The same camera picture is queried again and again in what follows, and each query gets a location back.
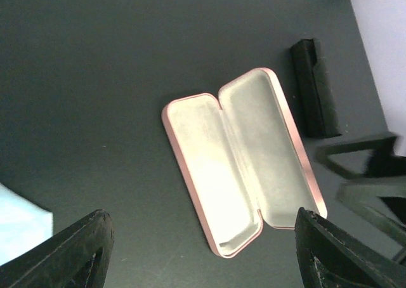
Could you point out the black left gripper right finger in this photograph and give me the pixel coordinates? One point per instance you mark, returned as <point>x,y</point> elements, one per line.
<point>330,257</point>

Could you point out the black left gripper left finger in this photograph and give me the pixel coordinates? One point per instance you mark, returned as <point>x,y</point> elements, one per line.
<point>78,256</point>

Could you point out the pink glasses case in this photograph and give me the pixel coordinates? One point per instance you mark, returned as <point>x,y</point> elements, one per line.
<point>242,160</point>

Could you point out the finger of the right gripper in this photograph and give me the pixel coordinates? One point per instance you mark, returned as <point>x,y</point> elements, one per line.
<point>368,157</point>
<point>358,196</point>

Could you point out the black glasses case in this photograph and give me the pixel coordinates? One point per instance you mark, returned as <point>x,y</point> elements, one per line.
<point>311,72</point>

